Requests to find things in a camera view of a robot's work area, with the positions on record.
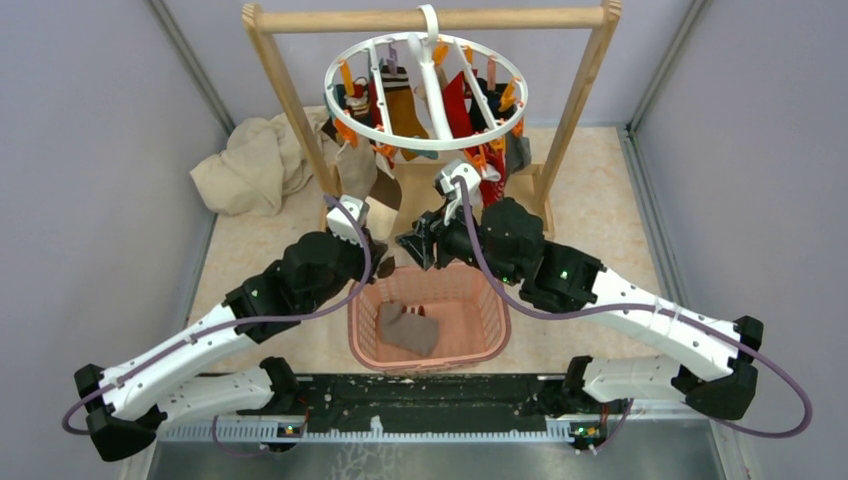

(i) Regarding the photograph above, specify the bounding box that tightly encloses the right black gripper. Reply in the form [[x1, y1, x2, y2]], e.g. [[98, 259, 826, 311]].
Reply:
[[395, 195, 521, 288]]

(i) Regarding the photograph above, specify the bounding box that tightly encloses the beige crumpled cloth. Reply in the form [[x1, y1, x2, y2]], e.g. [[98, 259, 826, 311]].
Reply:
[[190, 113, 314, 217]]

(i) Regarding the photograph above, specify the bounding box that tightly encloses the wooden hanger rack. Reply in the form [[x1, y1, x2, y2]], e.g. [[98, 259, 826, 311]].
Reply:
[[241, 0, 624, 250]]

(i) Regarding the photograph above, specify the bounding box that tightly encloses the beige brown sock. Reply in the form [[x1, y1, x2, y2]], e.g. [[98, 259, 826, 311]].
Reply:
[[321, 119, 402, 279]]

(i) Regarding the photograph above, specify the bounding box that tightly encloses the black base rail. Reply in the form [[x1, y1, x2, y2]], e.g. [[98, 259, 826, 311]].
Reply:
[[137, 372, 738, 445]]

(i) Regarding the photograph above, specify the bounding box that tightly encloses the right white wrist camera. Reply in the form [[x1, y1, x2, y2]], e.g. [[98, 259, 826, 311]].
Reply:
[[434, 159, 482, 226]]

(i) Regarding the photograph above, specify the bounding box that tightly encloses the mustard yellow sock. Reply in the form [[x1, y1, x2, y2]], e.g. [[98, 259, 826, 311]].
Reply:
[[381, 69, 429, 139]]

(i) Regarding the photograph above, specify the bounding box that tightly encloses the pink plastic laundry basket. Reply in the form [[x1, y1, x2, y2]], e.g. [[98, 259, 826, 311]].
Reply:
[[347, 262, 512, 373]]

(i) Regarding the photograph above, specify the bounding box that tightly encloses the white round clip hanger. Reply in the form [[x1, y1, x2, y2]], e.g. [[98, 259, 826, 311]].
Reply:
[[324, 4, 529, 152]]

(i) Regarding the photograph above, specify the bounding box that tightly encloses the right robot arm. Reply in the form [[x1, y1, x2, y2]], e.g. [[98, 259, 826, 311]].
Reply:
[[395, 198, 764, 420]]

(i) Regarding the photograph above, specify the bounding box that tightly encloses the grey black sock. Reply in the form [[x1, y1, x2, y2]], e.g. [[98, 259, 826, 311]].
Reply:
[[504, 132, 532, 176]]

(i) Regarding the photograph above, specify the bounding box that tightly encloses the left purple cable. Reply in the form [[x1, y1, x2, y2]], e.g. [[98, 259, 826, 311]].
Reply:
[[61, 193, 374, 462]]

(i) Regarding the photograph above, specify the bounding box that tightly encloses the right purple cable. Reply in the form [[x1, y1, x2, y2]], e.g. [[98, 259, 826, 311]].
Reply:
[[450, 175, 814, 458]]

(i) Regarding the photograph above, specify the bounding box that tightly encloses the purple cable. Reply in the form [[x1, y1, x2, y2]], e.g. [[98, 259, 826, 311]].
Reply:
[[450, 175, 814, 458], [61, 193, 374, 462]]

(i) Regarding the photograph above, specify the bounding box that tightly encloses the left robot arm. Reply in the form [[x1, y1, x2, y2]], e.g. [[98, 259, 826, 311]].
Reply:
[[74, 231, 388, 462]]

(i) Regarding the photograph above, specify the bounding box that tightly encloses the grey sock with striped cuff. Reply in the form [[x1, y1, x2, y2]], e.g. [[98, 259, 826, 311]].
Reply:
[[377, 302, 440, 357]]

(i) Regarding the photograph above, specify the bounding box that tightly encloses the red patterned sock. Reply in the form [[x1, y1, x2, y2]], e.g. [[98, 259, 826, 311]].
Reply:
[[468, 140, 508, 207]]

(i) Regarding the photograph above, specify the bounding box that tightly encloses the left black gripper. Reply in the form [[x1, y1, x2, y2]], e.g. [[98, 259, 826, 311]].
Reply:
[[305, 225, 389, 313]]

